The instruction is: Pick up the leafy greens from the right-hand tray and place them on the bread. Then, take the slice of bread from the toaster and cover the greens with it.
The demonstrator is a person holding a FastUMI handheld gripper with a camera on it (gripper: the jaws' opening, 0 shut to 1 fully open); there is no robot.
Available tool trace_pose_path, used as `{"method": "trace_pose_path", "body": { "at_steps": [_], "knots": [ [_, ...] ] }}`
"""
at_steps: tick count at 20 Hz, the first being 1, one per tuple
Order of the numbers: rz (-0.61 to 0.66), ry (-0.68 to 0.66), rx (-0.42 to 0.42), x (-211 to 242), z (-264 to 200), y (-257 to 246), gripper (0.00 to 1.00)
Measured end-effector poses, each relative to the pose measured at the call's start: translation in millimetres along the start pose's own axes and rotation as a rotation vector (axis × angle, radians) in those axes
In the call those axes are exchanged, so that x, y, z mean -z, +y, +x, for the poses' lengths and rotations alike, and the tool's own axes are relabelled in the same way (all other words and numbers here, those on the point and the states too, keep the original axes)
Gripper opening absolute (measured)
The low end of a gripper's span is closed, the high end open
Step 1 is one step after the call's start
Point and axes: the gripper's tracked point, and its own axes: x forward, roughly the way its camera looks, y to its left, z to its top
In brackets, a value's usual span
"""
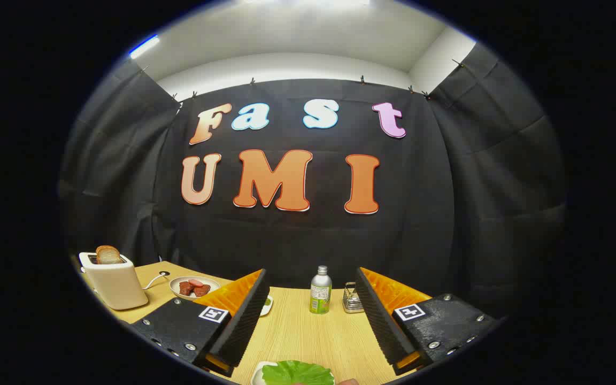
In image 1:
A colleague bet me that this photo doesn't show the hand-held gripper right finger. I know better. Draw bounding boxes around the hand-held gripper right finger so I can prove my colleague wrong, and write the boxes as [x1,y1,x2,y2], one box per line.
[355,267,501,376]

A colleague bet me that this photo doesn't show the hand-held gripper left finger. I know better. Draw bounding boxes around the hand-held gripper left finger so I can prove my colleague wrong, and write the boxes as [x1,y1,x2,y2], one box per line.
[130,268,271,378]

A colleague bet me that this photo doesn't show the green lettuce leaf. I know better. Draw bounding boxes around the green lettuce leaf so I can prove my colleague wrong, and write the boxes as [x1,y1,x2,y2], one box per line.
[261,360,335,385]

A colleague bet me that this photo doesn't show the toasted bread slice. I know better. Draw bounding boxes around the toasted bread slice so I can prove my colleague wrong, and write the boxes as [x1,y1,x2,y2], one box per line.
[96,245,125,265]

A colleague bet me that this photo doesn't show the white square plate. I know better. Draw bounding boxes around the white square plate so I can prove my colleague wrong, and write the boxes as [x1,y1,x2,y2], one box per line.
[251,361,335,385]

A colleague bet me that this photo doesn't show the round white meat plate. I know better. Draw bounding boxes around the round white meat plate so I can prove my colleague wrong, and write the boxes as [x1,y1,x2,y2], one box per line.
[170,276,221,301]

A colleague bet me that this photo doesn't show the silver and green bottle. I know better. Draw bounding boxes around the silver and green bottle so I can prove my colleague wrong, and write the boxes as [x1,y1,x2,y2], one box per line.
[310,265,333,314]

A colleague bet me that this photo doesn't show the black backdrop cloth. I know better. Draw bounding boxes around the black backdrop cloth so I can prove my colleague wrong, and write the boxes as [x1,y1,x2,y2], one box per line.
[58,43,568,321]

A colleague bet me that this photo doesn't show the cream white toaster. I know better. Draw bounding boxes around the cream white toaster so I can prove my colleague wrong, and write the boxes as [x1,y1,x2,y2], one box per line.
[79,251,149,311]

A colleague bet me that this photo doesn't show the metal wire basket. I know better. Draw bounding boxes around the metal wire basket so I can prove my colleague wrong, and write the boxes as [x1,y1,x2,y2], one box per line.
[342,282,365,313]

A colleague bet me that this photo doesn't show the white toaster cable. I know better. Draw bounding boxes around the white toaster cable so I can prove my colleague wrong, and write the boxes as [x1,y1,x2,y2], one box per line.
[142,273,170,290]

